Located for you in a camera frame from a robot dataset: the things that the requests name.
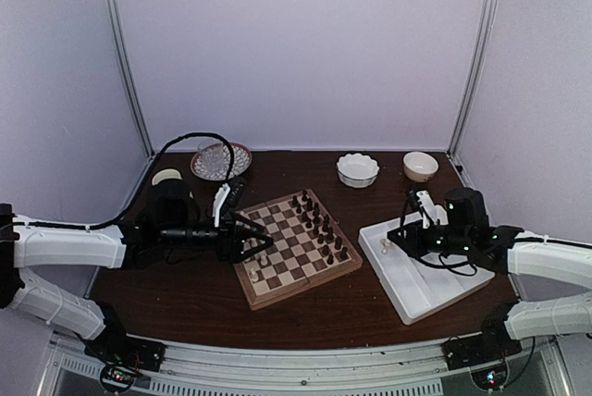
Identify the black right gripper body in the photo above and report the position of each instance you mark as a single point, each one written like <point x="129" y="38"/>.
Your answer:
<point x="456" y="241"/>

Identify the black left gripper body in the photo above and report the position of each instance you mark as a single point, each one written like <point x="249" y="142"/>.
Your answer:
<point x="178" y="236"/>

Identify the white chess queen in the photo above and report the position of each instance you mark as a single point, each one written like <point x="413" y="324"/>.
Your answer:
<point x="253" y="275"/>

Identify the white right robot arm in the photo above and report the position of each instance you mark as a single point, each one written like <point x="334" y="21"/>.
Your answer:
<point x="563" y="268"/>

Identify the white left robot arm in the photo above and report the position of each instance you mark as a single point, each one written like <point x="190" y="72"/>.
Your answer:
<point x="26" y="242"/>

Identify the pile of white chess pieces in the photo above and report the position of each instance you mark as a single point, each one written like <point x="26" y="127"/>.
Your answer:
<point x="386" y="245"/>

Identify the dark chess pieces row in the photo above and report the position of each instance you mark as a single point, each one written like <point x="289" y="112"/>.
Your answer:
<point x="312" y="225"/>

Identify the wooden chess board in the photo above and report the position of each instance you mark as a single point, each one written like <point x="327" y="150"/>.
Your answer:
<point x="292" y="268"/>

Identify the cream ceramic mug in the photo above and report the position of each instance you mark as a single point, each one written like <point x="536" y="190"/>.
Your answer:
<point x="165" y="174"/>

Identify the white plastic divided tray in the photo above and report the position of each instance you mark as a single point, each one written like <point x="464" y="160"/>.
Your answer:
<point x="416" y="291"/>

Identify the cream round bowl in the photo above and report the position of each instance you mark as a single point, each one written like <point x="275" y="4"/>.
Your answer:
<point x="419" y="167"/>

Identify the clear drinking glass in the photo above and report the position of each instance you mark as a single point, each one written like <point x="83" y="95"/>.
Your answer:
<point x="212" y="157"/>

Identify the patterned brown rim plate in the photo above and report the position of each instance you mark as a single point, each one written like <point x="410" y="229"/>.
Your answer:
<point x="236" y="163"/>

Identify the white scalloped bowl black rim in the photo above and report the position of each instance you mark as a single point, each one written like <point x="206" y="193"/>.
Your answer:
<point x="357" y="171"/>

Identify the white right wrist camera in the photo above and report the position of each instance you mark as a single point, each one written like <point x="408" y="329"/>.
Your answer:
<point x="421" y="202"/>

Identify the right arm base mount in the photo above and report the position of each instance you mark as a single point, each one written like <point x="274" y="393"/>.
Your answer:
<point x="488" y="353"/>

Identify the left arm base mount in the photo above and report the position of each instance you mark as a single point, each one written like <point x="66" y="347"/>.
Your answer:
<point x="124" y="357"/>

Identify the left aluminium frame post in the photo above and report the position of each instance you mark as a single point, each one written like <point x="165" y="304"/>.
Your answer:
<point x="125" y="70"/>

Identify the aluminium frame post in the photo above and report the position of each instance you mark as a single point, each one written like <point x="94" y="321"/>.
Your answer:
<point x="484" y="29"/>
<point x="125" y="70"/>

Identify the right aluminium frame post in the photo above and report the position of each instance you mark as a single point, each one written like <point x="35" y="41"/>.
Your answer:
<point x="484" y="29"/>

